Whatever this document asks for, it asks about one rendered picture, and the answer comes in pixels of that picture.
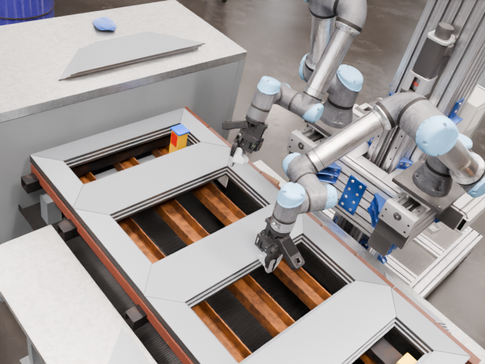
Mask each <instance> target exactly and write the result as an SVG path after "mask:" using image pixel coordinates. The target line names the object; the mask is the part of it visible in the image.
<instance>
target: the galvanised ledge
mask: <svg viewBox="0 0 485 364"><path fill-rule="evenodd" d="M253 164H254V165H255V166H256V167H258V168H259V169H260V170H261V171H264V172H265V173H267V174H269V175H270V176H272V177H274V178H275V179H276V180H278V181H280V183H279V186H280V187H282V186H283V185H284V184H285V183H287V182H286V181H285V180H284V179H283V178H281V177H280V176H279V175H278V174H276V173H275V172H274V171H273V170H272V169H270V167H269V166H267V165H266V164H265V163H264V162H262V161H261V160H259V161H256V162H254V163H253ZM319 213H321V214H322V215H323V216H324V217H326V218H327V219H328V220H330V221H331V222H332V223H333V224H334V225H335V226H336V227H338V228H339V229H340V230H342V229H341V228H340V227H339V226H338V225H337V224H336V223H334V222H333V221H332V220H331V219H330V218H328V217H327V216H326V215H325V214H323V213H322V212H321V211H319ZM311 214H312V215H313V216H315V217H316V218H317V219H318V220H320V221H321V222H322V223H323V225H325V226H326V227H327V228H328V229H329V230H331V231H332V232H333V233H334V234H336V235H337V236H338V237H339V238H340V239H341V240H342V241H343V242H345V243H346V244H347V245H348V246H349V247H351V248H352V249H353V250H354V251H355V252H357V255H358V254H359V255H360V256H361V257H362V258H363V259H364V260H365V261H367V262H368V263H369V264H370V265H372V266H373V267H374V268H375V269H376V270H378V271H379V273H381V274H382V275H383V276H384V277H385V272H386V273H387V274H389V275H390V276H391V277H392V278H393V279H394V280H395V281H396V282H397V283H399V284H400V285H401V286H402V287H404V288H405V289H406V290H407V291H408V292H409V293H411V294H412V295H413V296H414V297H415V298H416V299H417V300H418V301H420V302H421V303H422V304H423V305H424V306H426V307H427V308H428V309H429V310H430V311H431V312H433V314H434V315H436V316H437V317H438V318H439V319H440V320H442V321H443V322H444V323H445V326H447V328H448V329H449V331H450V332H451V333H452V335H453V336H454V337H455V338H456V339H457V340H458V341H460V342H461V343H462V344H463V345H465V346H466V347H467V348H468V349H469V350H470V351H471V352H472V353H473V354H475V355H476V356H477V357H478V358H479V359H481V362H480V363H479V364H485V350H484V349H483V348H482V347H481V346H479V345H478V344H477V343H476V342H474V341H473V340H472V339H471V338H470V337H469V336H468V335H467V334H465V333H464V332H463V331H462V330H460V329H459V328H458V327H457V326H456V325H454V323H453V322H451V321H450V320H449V319H448V318H446V317H445V316H444V315H443V314H441V313H440V312H439V311H438V310H437V309H436V308H435V307H434V306H432V305H431V304H430V303H429V302H427V301H426V300H425V299H424V298H423V297H422V296H420V294H418V293H417V292H416V291H415V290H413V289H412V288H411V287H410V286H408V285H407V284H406V283H405V282H404V281H403V280H402V279H401V278H399V277H398V276H397V275H396V274H394V273H393V272H392V271H391V270H389V268H387V267H386V266H385V265H384V264H383V263H382V262H380V261H379V260H378V259H376V258H375V257H374V256H373V255H372V254H371V253H370V252H369V251H368V250H366V249H365V248H364V247H363V246H361V245H360V244H359V243H358V242H356V241H355V240H354V239H353V238H352V237H351V236H350V235H349V234H347V233H346V232H345V231H344V230H342V231H343V232H344V233H346V234H347V235H348V236H349V237H350V238H351V240H349V241H347V240H345V239H344V238H342V237H341V236H340V235H339V234H338V233H337V232H336V231H335V230H333V229H332V228H331V227H329V226H328V225H327V224H325V223H324V221H322V220H321V219H320V218H319V217H317V216H316V215H315V214H314V213H312V212H311Z"/></svg>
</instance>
